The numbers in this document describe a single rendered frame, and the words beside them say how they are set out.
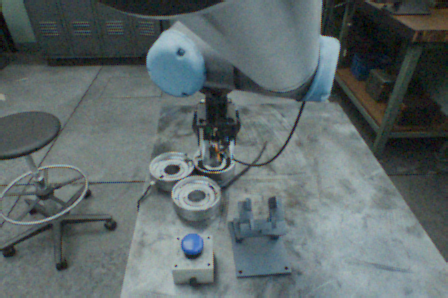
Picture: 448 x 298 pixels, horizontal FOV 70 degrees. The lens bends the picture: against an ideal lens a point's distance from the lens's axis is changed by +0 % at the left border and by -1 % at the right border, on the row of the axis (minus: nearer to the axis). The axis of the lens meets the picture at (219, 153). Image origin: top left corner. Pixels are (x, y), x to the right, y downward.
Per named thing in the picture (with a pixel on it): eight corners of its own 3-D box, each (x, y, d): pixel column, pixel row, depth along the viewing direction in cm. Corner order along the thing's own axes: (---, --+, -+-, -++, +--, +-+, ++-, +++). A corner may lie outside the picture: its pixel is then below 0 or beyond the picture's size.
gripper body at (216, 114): (196, 149, 60) (192, 95, 51) (197, 119, 66) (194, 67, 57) (237, 148, 60) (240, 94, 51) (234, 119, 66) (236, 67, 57)
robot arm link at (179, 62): (227, 51, 33) (255, 11, 40) (133, 39, 36) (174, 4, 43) (229, 112, 38) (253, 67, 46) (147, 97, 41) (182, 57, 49)
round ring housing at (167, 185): (177, 159, 84) (176, 146, 82) (203, 179, 78) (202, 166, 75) (143, 177, 78) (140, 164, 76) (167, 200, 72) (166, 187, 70)
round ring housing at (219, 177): (225, 154, 86) (225, 142, 83) (242, 178, 78) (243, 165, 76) (187, 164, 82) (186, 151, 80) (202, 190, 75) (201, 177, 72)
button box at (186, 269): (176, 250, 62) (173, 234, 59) (212, 249, 62) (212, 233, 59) (172, 290, 55) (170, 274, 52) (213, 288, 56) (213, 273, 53)
